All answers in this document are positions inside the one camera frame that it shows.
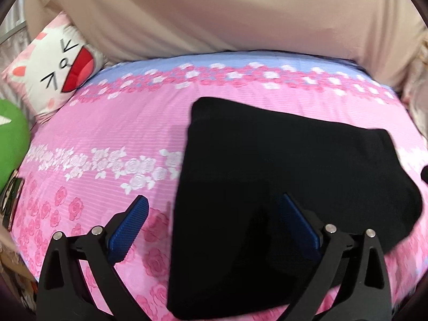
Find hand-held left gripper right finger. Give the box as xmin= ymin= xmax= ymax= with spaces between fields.
xmin=280 ymin=193 xmax=392 ymax=321

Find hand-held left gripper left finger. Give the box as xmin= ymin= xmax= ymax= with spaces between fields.
xmin=35 ymin=194 xmax=150 ymax=321

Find black pants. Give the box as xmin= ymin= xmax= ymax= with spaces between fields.
xmin=166 ymin=96 xmax=426 ymax=321

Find pink rose print bed sheet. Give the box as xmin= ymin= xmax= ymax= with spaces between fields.
xmin=7 ymin=49 xmax=428 ymax=321

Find dark framed object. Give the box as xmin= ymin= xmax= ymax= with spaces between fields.
xmin=0 ymin=170 xmax=26 ymax=232

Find green plush toy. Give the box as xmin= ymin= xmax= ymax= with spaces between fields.
xmin=0 ymin=98 xmax=32 ymax=192

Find white cat face cushion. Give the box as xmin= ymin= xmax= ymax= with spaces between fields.
xmin=2 ymin=12 xmax=106 ymax=125

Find beige cloth backdrop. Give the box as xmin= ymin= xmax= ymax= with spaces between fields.
xmin=23 ymin=0 xmax=428 ymax=91

